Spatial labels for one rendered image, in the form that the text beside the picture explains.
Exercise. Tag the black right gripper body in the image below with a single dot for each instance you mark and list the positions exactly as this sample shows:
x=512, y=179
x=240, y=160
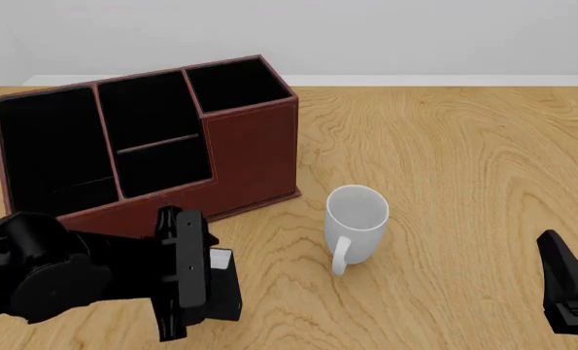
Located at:
x=572, y=317

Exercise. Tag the white mug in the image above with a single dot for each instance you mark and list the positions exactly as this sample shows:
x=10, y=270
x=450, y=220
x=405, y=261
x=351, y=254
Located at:
x=361, y=248

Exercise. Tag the red-brown desk caddy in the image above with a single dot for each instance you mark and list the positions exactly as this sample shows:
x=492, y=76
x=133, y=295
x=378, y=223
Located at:
x=249, y=156

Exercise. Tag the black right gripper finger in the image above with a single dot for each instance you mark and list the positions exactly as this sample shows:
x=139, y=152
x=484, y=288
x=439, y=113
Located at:
x=567, y=277

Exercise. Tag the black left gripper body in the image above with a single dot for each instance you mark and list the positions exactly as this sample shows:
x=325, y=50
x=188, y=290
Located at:
x=166, y=255

